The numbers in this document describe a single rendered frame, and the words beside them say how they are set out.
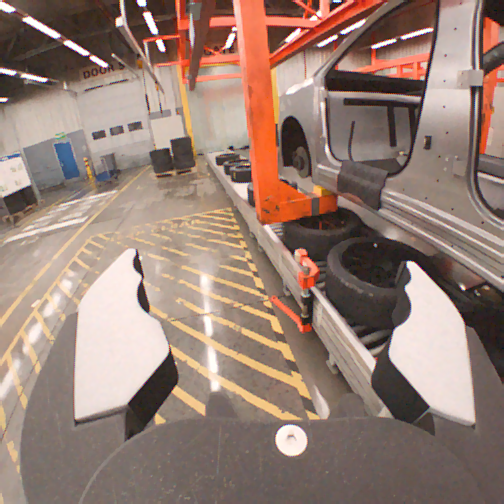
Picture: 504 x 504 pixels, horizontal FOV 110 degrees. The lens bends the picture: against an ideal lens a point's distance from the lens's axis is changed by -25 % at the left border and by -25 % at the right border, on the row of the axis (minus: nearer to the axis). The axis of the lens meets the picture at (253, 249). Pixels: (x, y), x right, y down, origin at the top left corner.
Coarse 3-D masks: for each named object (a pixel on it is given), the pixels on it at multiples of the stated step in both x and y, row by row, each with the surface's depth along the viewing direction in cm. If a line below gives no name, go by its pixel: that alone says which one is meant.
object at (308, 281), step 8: (296, 256) 150; (304, 256) 146; (304, 264) 143; (312, 264) 138; (312, 272) 130; (304, 280) 125; (312, 280) 127; (304, 288) 128; (280, 304) 169; (288, 312) 161; (296, 320) 153; (304, 328) 146
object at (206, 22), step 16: (176, 0) 318; (208, 0) 226; (320, 0) 375; (352, 0) 304; (368, 0) 256; (384, 0) 224; (176, 16) 714; (208, 16) 272; (304, 16) 451; (320, 16) 389; (336, 16) 332; (352, 16) 288; (368, 16) 282; (176, 32) 750; (304, 32) 474; (320, 32) 391; (336, 32) 365; (224, 48) 829; (288, 48) 519; (304, 48) 474; (192, 64) 523; (272, 64) 626; (192, 80) 721; (208, 80) 879
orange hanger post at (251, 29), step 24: (240, 0) 108; (240, 24) 117; (264, 24) 118; (240, 48) 130; (264, 48) 125; (264, 72) 133; (264, 96) 140; (264, 120) 148; (264, 144) 155; (264, 168) 163; (264, 192) 172; (264, 216) 181
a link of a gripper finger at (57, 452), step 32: (64, 320) 6; (64, 352) 5; (64, 384) 5; (32, 416) 4; (64, 416) 4; (128, 416) 4; (32, 448) 3; (64, 448) 3; (96, 448) 4; (32, 480) 3; (64, 480) 3
